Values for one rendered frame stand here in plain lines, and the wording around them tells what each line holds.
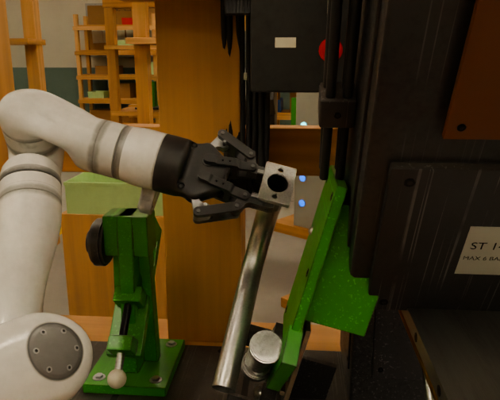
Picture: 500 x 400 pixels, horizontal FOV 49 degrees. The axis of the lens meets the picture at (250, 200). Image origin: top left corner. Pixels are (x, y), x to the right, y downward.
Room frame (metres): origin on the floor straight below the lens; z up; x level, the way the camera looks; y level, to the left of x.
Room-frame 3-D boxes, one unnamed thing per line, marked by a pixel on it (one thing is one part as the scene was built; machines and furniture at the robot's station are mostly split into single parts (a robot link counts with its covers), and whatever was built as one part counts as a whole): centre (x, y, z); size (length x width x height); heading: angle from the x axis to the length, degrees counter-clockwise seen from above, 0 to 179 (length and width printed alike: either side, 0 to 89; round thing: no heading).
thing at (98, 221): (0.81, 0.24, 1.12); 0.07 x 0.03 x 0.08; 175
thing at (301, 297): (0.60, -0.10, 1.17); 0.13 x 0.12 x 0.20; 85
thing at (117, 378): (0.72, 0.19, 0.96); 0.06 x 0.03 x 0.06; 175
